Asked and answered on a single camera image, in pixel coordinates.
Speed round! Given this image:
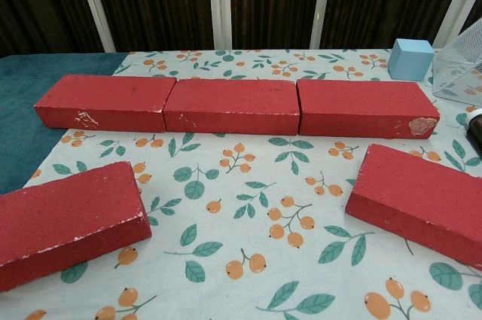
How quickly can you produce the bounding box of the brown medicine bottle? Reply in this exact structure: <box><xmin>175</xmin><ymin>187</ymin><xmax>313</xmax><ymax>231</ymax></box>
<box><xmin>465</xmin><ymin>107</ymin><xmax>482</xmax><ymax>140</ymax></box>

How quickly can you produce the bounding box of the teal table cover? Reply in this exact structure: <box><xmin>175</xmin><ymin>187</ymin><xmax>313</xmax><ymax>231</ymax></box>
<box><xmin>0</xmin><ymin>52</ymin><xmax>129</xmax><ymax>197</ymax></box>

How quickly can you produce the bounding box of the light blue cube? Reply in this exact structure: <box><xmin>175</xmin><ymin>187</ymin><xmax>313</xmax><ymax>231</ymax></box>
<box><xmin>387</xmin><ymin>38</ymin><xmax>434</xmax><ymax>82</ymax></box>

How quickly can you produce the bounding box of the white metal frame post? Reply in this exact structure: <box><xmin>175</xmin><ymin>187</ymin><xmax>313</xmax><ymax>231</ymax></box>
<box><xmin>309</xmin><ymin>0</ymin><xmax>337</xmax><ymax>50</ymax></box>
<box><xmin>73</xmin><ymin>0</ymin><xmax>117</xmax><ymax>53</ymax></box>
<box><xmin>436</xmin><ymin>0</ymin><xmax>476</xmax><ymax>50</ymax></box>
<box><xmin>206</xmin><ymin>0</ymin><xmax>233</xmax><ymax>50</ymax></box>

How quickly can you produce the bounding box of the clear mesh basket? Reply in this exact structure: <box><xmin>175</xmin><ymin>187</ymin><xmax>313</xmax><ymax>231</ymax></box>
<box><xmin>431</xmin><ymin>18</ymin><xmax>482</xmax><ymax>105</ymax></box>

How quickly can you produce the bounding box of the red brick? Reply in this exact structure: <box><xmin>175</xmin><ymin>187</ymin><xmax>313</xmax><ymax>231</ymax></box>
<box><xmin>296</xmin><ymin>78</ymin><xmax>441</xmax><ymax>140</ymax></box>
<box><xmin>344</xmin><ymin>143</ymin><xmax>482</xmax><ymax>272</ymax></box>
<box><xmin>33</xmin><ymin>74</ymin><xmax>177</xmax><ymax>133</ymax></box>
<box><xmin>0</xmin><ymin>160</ymin><xmax>153</xmax><ymax>293</ymax></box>
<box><xmin>163</xmin><ymin>78</ymin><xmax>301</xmax><ymax>136</ymax></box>

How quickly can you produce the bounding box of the floral print tablecloth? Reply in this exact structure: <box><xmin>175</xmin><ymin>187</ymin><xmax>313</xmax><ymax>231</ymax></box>
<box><xmin>0</xmin><ymin>48</ymin><xmax>482</xmax><ymax>320</ymax></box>

